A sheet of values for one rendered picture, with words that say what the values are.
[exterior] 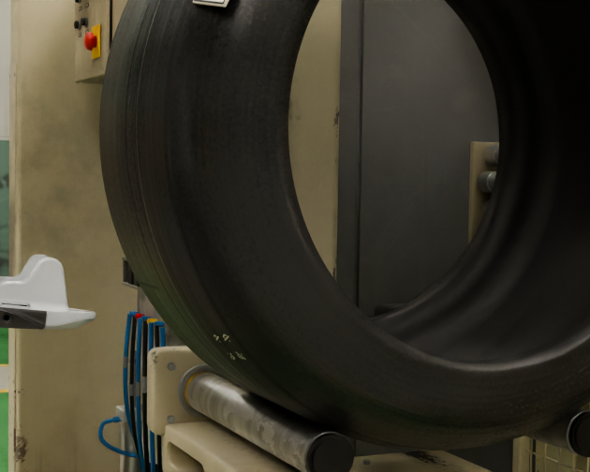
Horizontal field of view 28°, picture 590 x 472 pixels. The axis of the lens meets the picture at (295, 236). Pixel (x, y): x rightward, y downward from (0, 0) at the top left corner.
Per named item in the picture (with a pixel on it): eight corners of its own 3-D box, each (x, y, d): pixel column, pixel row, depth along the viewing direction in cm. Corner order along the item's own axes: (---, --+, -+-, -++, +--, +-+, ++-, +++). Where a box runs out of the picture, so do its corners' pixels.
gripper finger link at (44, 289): (110, 265, 100) (0, 253, 96) (101, 333, 100) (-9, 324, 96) (101, 262, 102) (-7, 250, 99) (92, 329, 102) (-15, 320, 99)
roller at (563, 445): (410, 352, 146) (436, 370, 147) (392, 383, 145) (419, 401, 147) (587, 404, 114) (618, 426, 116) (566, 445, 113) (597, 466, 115)
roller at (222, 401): (211, 363, 135) (226, 397, 136) (176, 382, 134) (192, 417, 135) (345, 424, 103) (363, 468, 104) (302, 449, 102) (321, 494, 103)
